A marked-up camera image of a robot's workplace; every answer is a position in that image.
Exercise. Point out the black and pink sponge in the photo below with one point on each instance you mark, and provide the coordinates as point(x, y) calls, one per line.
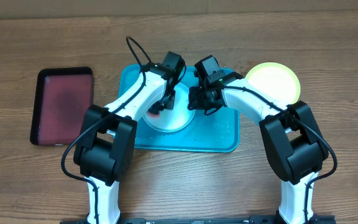
point(153, 114)

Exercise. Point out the teal plastic tray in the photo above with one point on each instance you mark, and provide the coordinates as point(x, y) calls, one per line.
point(218, 133)

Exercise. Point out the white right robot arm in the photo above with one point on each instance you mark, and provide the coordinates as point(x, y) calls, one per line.
point(295, 148)

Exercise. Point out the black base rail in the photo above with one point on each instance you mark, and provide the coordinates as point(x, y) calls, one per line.
point(253, 219)

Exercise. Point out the yellow-green plate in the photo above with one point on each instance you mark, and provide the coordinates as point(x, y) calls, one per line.
point(276, 80)

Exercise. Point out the light blue plate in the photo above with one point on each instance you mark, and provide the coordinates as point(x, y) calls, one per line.
point(176, 119)

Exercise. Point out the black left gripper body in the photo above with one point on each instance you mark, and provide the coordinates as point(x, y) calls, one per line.
point(168, 102)

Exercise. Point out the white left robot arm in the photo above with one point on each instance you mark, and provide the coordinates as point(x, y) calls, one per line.
point(102, 153)

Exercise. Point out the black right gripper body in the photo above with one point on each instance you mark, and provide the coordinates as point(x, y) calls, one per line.
point(201, 102)

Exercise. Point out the dark red water tray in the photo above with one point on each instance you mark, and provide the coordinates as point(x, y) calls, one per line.
point(62, 97)

